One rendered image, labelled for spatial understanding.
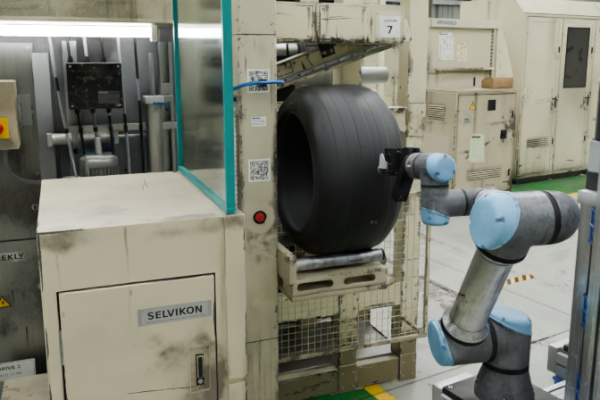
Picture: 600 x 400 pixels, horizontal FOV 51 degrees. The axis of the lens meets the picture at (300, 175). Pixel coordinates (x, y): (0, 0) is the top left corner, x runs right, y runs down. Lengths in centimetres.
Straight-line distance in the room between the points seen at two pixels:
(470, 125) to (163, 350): 567
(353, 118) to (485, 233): 80
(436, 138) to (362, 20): 442
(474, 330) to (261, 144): 91
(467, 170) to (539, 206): 545
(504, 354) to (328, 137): 81
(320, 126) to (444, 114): 476
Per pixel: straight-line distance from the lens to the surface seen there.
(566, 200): 141
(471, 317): 156
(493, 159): 706
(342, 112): 202
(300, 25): 237
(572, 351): 187
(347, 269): 221
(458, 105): 661
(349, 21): 245
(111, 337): 134
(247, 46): 203
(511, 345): 170
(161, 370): 138
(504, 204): 134
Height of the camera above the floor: 159
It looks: 11 degrees down
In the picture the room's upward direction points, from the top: straight up
